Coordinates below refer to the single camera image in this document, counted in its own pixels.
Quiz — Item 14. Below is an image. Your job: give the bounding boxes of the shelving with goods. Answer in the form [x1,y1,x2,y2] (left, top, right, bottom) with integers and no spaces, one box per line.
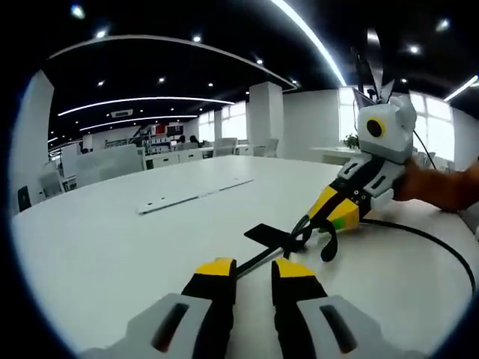
[140,125,184,153]

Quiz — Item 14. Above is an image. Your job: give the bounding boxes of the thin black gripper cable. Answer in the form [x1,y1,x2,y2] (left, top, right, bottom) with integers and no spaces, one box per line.
[410,128,439,172]

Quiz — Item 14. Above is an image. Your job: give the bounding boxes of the long curved ceiling light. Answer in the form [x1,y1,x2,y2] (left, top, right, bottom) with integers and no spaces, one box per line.
[269,0,348,88]

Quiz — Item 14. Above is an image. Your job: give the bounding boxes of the black Velcro strap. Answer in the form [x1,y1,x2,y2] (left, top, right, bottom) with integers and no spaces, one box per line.
[243,219,340,263]

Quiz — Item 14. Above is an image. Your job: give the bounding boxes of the white mesh office chair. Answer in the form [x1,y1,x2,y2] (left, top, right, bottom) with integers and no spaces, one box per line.
[261,138,280,159]
[213,137,239,157]

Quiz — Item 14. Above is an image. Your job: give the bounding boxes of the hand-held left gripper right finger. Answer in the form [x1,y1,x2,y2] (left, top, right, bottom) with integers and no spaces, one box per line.
[271,257,382,359]

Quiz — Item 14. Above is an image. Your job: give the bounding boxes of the person's right hand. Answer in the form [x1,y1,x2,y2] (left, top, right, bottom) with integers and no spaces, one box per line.
[392,156,479,215]

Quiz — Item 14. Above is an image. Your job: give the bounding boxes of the white desk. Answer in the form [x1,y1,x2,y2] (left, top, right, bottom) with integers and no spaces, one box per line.
[10,155,479,359]

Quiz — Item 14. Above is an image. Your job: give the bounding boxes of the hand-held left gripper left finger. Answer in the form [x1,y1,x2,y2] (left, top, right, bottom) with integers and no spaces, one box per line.
[126,257,239,359]

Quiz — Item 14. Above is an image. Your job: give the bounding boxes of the white flat strip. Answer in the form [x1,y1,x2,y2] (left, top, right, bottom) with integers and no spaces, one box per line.
[137,178,256,215]

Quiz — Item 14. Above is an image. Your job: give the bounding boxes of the black charging cable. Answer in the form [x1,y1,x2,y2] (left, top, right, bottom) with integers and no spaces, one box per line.
[235,216,478,293]

